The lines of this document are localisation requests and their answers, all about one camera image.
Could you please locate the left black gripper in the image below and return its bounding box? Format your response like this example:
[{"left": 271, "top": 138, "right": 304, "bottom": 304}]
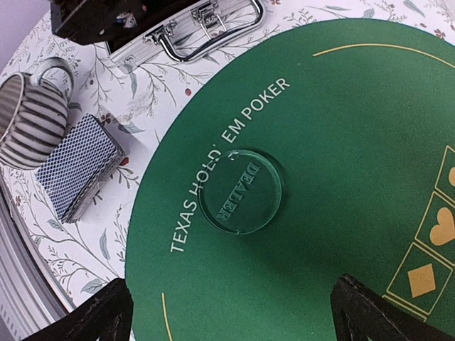
[{"left": 50, "top": 0, "right": 146, "bottom": 45}]

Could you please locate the aluminium poker chip case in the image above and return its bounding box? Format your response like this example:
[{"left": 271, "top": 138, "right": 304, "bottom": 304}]
[{"left": 105, "top": 1, "right": 266, "bottom": 74}]

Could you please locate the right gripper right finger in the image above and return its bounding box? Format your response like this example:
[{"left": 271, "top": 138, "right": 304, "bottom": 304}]
[{"left": 330, "top": 274, "right": 451, "bottom": 340}]

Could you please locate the blue playing card deck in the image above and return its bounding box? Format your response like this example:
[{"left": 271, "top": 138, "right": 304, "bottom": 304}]
[{"left": 36, "top": 114, "right": 126, "bottom": 223}]

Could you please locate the striped ceramic mug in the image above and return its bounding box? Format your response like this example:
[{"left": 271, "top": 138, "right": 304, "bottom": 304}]
[{"left": 1, "top": 57, "right": 75, "bottom": 171}]

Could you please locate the clear acrylic dealer button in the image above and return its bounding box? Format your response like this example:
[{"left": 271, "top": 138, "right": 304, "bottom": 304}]
[{"left": 196, "top": 148, "right": 284, "bottom": 235}]

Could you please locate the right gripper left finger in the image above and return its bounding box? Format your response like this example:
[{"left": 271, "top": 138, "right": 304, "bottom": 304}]
[{"left": 26, "top": 278, "right": 134, "bottom": 341}]

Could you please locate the round green poker mat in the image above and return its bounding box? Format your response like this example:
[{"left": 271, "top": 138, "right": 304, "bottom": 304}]
[{"left": 125, "top": 19, "right": 454, "bottom": 340}]

